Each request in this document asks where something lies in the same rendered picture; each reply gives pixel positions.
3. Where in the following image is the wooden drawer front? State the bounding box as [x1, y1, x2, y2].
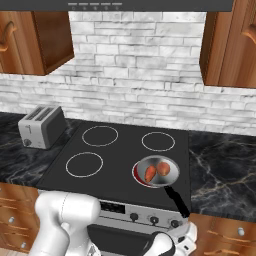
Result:
[0, 182, 41, 203]
[0, 199, 38, 232]
[195, 245, 256, 256]
[0, 228, 36, 256]
[189, 213, 256, 250]

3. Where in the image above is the curved wooden cupboard handle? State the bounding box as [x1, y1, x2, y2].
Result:
[0, 21, 18, 53]
[241, 23, 256, 46]

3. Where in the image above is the black oven door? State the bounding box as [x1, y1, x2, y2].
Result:
[87, 223, 161, 256]

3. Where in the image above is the dark grey range hood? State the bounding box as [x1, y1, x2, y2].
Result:
[0, 0, 234, 13]

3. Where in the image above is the wooden wall cupboard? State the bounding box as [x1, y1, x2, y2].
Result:
[199, 0, 256, 90]
[0, 11, 75, 77]

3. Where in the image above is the grey frying pan black handle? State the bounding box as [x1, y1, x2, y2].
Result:
[132, 155, 191, 218]

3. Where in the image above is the brown onion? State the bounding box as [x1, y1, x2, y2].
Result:
[156, 161, 172, 177]

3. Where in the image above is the black stove with hob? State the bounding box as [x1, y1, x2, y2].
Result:
[35, 120, 193, 256]

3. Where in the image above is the silver toaster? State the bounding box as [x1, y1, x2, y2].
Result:
[17, 105, 68, 150]

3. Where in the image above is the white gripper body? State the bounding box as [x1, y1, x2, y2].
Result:
[180, 222, 198, 250]

